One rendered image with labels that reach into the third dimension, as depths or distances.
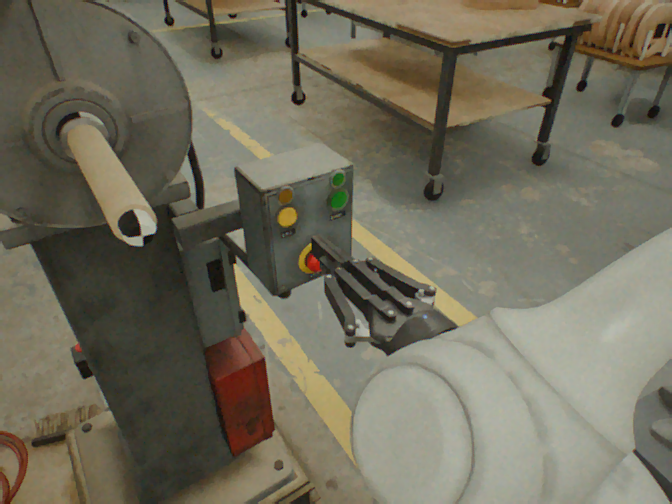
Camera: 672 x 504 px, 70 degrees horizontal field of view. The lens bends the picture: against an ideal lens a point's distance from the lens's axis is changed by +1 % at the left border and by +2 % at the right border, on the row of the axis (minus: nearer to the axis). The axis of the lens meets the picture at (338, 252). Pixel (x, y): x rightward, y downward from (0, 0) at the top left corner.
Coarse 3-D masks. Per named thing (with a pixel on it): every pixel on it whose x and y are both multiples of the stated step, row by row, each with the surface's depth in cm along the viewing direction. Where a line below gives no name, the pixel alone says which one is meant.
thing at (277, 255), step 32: (256, 160) 73; (288, 160) 74; (320, 160) 74; (256, 192) 67; (320, 192) 71; (352, 192) 76; (256, 224) 72; (320, 224) 75; (256, 256) 78; (288, 256) 75; (288, 288) 78
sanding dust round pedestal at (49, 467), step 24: (72, 408) 168; (96, 408) 168; (288, 408) 168; (24, 432) 161; (0, 456) 154; (48, 456) 154; (0, 480) 147; (24, 480) 147; (48, 480) 147; (72, 480) 146
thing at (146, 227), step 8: (120, 216) 35; (128, 216) 35; (136, 216) 35; (144, 216) 35; (120, 224) 35; (128, 224) 34; (136, 224) 34; (144, 224) 35; (152, 224) 35; (120, 232) 35; (128, 232) 34; (136, 232) 34; (144, 232) 35; (152, 232) 35; (128, 240) 35; (136, 240) 35; (144, 240) 35
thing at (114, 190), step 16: (80, 128) 46; (96, 128) 48; (80, 144) 44; (96, 144) 44; (80, 160) 43; (96, 160) 41; (112, 160) 41; (96, 176) 39; (112, 176) 39; (128, 176) 40; (96, 192) 38; (112, 192) 37; (128, 192) 37; (112, 208) 36; (128, 208) 35; (144, 208) 36; (112, 224) 35
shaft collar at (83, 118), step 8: (80, 112) 48; (64, 120) 47; (72, 120) 47; (80, 120) 47; (88, 120) 47; (96, 120) 48; (64, 128) 47; (104, 128) 49; (64, 136) 47; (104, 136) 49; (64, 144) 47
